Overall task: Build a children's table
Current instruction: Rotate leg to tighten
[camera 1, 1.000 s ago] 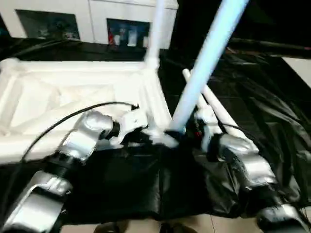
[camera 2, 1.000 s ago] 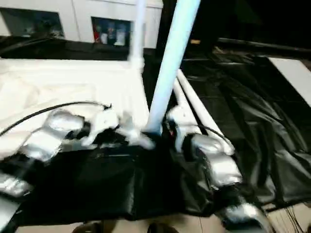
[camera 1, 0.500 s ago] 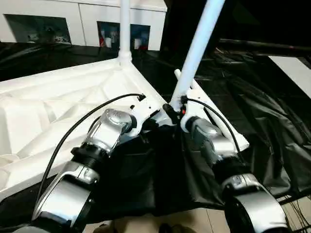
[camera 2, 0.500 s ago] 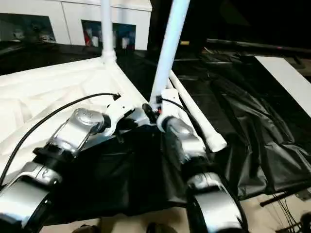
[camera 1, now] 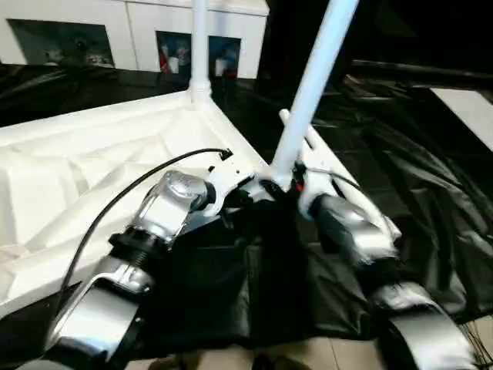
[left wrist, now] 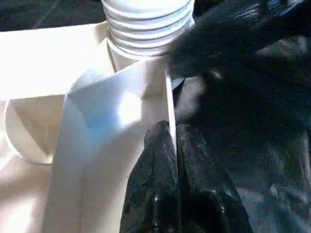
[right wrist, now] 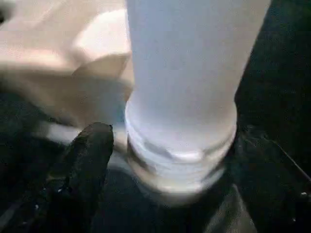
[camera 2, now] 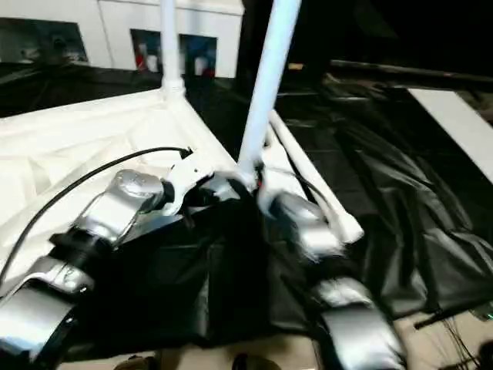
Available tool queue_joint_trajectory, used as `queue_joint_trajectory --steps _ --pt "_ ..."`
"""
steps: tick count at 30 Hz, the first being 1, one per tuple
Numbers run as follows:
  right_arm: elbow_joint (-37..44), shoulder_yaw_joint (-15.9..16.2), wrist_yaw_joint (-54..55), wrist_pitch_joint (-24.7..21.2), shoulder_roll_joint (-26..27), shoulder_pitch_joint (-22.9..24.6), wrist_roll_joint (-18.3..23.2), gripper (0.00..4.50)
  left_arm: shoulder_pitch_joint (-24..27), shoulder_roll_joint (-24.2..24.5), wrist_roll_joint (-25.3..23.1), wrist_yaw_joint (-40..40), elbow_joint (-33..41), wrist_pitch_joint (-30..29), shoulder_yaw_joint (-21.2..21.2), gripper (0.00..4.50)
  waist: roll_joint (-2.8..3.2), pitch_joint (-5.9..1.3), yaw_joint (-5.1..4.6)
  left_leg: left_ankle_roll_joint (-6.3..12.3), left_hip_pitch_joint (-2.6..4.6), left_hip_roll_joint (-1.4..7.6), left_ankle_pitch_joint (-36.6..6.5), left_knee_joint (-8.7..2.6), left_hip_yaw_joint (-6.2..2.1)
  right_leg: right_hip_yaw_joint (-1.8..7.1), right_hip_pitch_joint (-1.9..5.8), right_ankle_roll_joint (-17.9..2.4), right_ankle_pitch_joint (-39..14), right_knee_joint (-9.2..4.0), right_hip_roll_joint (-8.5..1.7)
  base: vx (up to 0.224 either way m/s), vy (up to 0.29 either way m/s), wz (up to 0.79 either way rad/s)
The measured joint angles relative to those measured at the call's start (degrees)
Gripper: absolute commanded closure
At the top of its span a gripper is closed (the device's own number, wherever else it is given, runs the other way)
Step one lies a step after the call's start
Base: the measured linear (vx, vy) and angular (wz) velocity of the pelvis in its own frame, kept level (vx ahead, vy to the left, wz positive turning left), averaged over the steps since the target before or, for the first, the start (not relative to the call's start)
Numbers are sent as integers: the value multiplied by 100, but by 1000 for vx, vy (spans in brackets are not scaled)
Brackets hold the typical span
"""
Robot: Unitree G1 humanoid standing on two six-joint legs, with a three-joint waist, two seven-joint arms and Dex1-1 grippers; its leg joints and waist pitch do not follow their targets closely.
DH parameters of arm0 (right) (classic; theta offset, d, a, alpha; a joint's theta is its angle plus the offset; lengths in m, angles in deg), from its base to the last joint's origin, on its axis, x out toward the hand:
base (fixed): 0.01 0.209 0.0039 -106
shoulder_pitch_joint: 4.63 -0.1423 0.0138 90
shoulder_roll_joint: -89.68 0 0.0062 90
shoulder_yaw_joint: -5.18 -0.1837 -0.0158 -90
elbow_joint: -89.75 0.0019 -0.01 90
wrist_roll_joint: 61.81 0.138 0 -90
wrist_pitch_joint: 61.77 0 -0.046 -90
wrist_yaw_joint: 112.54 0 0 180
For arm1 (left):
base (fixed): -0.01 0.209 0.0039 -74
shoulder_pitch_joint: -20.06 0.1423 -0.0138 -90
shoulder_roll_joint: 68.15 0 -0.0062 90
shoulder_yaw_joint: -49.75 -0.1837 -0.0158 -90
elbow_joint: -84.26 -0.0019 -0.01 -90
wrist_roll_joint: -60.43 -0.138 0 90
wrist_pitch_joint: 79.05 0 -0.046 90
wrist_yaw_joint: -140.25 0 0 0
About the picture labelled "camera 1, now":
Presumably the white plastic table top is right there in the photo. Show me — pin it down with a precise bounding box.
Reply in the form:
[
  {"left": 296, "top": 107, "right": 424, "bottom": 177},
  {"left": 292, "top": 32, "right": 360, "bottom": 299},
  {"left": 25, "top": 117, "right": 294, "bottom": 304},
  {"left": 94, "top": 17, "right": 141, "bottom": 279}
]
[{"left": 0, "top": 87, "right": 279, "bottom": 319}]

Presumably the black table mat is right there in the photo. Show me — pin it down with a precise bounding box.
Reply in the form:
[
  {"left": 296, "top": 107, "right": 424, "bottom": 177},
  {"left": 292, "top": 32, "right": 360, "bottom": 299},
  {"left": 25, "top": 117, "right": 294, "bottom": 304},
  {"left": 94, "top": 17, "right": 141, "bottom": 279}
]
[{"left": 0, "top": 61, "right": 493, "bottom": 352}]

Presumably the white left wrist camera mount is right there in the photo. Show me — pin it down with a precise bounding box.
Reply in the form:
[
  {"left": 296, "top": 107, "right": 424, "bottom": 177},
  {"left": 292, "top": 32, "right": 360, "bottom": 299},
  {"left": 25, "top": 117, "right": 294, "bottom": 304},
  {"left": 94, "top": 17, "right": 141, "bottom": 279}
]
[{"left": 203, "top": 150, "right": 258, "bottom": 219}]

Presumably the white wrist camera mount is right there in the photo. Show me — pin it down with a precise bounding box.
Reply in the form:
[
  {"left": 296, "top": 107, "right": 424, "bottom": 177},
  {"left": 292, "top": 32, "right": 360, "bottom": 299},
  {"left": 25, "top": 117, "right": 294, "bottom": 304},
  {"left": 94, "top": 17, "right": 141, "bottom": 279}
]
[
  {"left": 295, "top": 153, "right": 337, "bottom": 221},
  {"left": 203, "top": 150, "right": 258, "bottom": 219}
]

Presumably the white glass-door cabinet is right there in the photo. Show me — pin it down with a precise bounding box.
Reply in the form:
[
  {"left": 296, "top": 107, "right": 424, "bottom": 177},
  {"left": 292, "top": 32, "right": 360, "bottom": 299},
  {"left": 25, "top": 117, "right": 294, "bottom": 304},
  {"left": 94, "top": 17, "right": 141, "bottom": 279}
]
[{"left": 0, "top": 0, "right": 270, "bottom": 81}]

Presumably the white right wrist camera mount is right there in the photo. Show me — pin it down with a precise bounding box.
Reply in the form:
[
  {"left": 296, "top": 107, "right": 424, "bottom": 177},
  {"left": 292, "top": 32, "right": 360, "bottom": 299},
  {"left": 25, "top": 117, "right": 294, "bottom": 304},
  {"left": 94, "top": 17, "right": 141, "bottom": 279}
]
[{"left": 295, "top": 153, "right": 337, "bottom": 221}]

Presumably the white flat panel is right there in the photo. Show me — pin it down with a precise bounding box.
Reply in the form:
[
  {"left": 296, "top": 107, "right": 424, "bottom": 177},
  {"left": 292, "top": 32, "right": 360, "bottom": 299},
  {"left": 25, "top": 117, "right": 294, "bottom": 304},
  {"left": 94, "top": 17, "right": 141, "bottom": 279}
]
[{"left": 430, "top": 87, "right": 493, "bottom": 152}]

